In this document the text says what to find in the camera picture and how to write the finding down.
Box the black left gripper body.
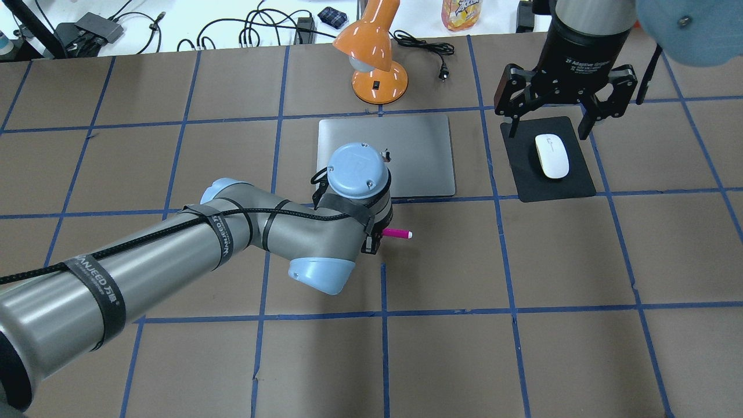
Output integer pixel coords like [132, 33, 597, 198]
[360, 209, 394, 255]

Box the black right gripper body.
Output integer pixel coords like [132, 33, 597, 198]
[534, 13, 630, 106]

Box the pink marker pen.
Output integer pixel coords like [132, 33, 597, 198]
[382, 228, 412, 240]

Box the white computer mouse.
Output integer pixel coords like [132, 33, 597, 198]
[535, 134, 570, 179]

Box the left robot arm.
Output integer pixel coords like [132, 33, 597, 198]
[1, 142, 392, 417]

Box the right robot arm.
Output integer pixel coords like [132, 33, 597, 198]
[494, 1, 742, 140]

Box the black mousepad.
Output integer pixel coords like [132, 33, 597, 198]
[500, 116, 597, 202]

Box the silver laptop notebook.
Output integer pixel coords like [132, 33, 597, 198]
[316, 113, 456, 198]

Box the black power adapter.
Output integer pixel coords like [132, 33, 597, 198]
[515, 0, 535, 34]

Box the yellow drink bottle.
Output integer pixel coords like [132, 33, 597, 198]
[441, 0, 482, 32]

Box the orange desk lamp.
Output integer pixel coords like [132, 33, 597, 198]
[332, 1, 409, 105]

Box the dark blue pouch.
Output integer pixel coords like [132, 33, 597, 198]
[318, 7, 348, 30]

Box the grey usb hub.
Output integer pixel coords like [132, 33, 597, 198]
[74, 12, 123, 44]

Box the lamp power cable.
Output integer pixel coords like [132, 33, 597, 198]
[392, 30, 456, 81]

